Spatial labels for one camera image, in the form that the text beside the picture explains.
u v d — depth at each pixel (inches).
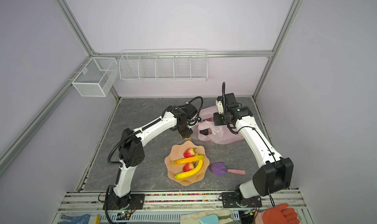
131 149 20.4
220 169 32.4
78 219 27.3
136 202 29.0
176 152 34.5
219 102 28.9
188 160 33.3
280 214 27.0
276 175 16.0
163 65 39.0
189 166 31.8
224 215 27.4
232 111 21.7
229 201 28.9
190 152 33.6
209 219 26.8
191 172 31.1
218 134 29.9
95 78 37.8
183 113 25.7
